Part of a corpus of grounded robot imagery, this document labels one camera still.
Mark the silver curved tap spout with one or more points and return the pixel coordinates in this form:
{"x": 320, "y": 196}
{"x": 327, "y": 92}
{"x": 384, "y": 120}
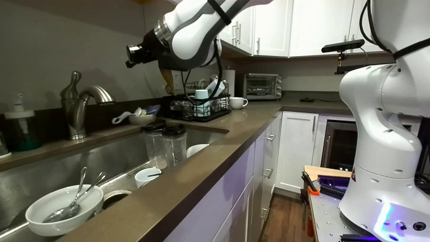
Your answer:
{"x": 80, "y": 114}

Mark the dark purple-lit box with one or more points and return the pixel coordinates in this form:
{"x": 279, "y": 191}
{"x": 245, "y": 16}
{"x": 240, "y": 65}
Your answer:
{"x": 335, "y": 186}

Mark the orange black clamp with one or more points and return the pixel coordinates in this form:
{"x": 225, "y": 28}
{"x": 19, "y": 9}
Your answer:
{"x": 310, "y": 183}

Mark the white mug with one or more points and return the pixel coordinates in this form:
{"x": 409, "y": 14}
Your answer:
{"x": 237, "y": 102}

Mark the metal spoon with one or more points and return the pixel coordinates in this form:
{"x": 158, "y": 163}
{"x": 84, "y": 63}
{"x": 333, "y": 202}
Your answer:
{"x": 92, "y": 186}
{"x": 68, "y": 208}

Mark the wooden spatula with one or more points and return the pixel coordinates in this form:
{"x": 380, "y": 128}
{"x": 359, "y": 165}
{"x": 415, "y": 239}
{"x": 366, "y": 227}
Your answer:
{"x": 169, "y": 82}

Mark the clear jar with black lid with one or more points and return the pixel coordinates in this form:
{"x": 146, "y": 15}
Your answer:
{"x": 155, "y": 148}
{"x": 175, "y": 145}

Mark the white plate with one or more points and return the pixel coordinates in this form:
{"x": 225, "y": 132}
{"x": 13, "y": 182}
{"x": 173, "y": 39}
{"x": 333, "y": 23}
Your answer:
{"x": 197, "y": 149}

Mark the small dish with scrubbers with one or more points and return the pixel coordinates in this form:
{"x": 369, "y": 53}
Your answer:
{"x": 140, "y": 118}

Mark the wooden block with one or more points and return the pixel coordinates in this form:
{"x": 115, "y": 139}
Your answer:
{"x": 327, "y": 171}

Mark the paper towel roll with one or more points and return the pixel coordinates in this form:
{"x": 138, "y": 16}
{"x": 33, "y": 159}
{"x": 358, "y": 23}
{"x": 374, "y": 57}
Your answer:
{"x": 229, "y": 82}

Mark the black built-in oven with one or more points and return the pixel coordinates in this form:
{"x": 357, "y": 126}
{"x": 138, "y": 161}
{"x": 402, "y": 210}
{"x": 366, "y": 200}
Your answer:
{"x": 339, "y": 145}

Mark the perforated robot mounting table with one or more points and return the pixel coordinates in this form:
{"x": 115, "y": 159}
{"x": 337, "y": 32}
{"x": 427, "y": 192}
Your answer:
{"x": 331, "y": 219}

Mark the large white bowl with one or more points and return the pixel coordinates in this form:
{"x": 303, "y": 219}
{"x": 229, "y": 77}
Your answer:
{"x": 62, "y": 219}

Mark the small black countertop item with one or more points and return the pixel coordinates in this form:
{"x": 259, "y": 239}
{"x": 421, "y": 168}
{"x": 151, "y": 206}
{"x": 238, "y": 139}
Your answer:
{"x": 307, "y": 100}

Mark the small white cup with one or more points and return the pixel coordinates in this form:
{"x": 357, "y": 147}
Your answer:
{"x": 147, "y": 178}

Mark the white corner cabinet door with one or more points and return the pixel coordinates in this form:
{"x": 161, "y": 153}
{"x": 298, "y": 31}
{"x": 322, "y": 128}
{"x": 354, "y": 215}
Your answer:
{"x": 296, "y": 149}

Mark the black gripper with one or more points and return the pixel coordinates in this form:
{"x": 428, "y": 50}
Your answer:
{"x": 151, "y": 48}

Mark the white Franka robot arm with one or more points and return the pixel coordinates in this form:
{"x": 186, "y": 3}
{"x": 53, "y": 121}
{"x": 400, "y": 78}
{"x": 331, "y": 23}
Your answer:
{"x": 385, "y": 135}

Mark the stainless steel sink basin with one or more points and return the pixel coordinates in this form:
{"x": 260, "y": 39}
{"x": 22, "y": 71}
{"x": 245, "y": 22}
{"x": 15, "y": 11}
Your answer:
{"x": 54, "y": 165}

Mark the silver toaster oven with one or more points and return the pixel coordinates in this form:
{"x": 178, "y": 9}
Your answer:
{"x": 263, "y": 86}

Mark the light blue cup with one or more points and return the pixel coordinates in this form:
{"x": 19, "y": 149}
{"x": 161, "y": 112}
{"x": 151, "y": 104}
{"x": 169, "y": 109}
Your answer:
{"x": 202, "y": 102}

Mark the soap dispenser bottle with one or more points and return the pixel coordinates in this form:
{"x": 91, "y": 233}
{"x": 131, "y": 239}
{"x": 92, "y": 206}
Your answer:
{"x": 21, "y": 129}

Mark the white plastic container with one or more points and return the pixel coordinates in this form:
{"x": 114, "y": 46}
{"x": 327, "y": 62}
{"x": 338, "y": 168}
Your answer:
{"x": 214, "y": 87}

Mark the white lower cabinet row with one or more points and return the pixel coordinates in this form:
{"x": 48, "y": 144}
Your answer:
{"x": 233, "y": 192}

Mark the white glossy upper cabinets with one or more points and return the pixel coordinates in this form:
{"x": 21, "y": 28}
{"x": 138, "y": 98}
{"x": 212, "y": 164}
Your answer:
{"x": 304, "y": 27}

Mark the black camera on stand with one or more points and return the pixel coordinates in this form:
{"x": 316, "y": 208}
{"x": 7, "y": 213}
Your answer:
{"x": 343, "y": 46}

